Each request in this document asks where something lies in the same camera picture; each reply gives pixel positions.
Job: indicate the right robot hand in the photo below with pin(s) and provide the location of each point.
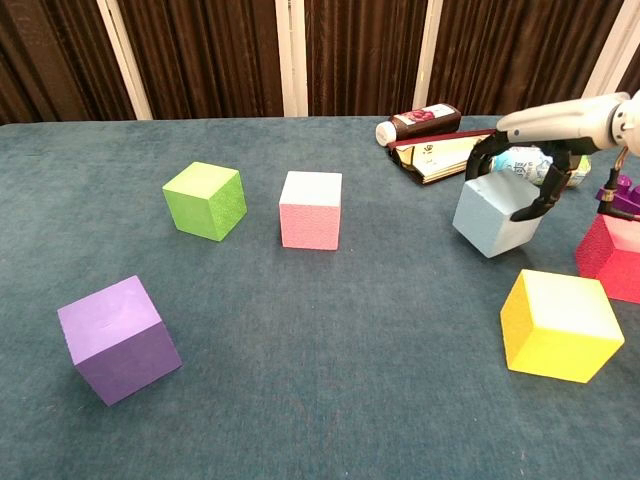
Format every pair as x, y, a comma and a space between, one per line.
550, 122

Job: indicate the light blue foam cube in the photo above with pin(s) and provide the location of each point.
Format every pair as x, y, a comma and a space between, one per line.
490, 220

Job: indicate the red foam cube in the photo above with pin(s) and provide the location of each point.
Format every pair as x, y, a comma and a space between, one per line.
600, 265

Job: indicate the green foam cube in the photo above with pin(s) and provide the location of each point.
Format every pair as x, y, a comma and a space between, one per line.
200, 200

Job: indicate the printed light blue drink can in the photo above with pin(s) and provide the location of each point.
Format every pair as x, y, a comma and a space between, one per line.
515, 161

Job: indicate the purple toy brick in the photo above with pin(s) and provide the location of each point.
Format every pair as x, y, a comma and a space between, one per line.
627, 200

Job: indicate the dark red folding fan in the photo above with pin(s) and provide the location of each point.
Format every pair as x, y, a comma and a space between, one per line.
440, 160

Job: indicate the dark juice bottle white cap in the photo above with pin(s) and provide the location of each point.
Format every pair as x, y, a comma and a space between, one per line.
425, 120

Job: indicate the yellow foam cube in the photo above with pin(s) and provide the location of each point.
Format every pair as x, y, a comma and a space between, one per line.
555, 340

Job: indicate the pink foam cube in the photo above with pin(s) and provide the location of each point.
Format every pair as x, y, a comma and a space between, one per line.
310, 225

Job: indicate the teal table cloth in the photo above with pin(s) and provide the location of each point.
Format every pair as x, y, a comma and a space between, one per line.
320, 350

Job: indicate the dark brown pleated curtain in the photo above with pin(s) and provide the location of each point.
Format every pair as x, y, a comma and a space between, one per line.
210, 50

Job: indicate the purple foam cube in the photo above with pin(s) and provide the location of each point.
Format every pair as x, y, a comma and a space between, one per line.
115, 340

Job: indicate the white frame post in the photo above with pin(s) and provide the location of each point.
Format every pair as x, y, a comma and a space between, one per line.
125, 65
425, 65
612, 55
291, 60

